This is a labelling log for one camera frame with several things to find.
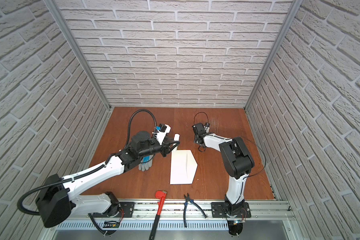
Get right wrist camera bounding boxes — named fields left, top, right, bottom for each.
left=203, top=123, right=210, bottom=134

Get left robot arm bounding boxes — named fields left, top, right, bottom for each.
left=36, top=130, right=180, bottom=228

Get blue handled pliers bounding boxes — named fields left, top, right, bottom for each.
left=182, top=193, right=208, bottom=228

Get white glue stick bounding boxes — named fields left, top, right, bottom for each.
left=173, top=134, right=180, bottom=145

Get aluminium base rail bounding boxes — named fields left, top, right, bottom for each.
left=38, top=199, right=303, bottom=240

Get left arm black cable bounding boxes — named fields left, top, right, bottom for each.
left=16, top=108, right=159, bottom=235

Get red pipe wrench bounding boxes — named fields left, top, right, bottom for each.
left=149, top=191, right=167, bottom=240

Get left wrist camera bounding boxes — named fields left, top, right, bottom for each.
left=154, top=124, right=171, bottom=145

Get cream envelope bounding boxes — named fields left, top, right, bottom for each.
left=170, top=150, right=198, bottom=185

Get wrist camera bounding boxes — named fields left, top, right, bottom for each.
left=203, top=123, right=210, bottom=134
left=154, top=124, right=171, bottom=145

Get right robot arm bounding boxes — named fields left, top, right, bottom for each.
left=192, top=123, right=255, bottom=218

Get blue grey work glove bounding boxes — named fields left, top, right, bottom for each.
left=139, top=155, right=155, bottom=172

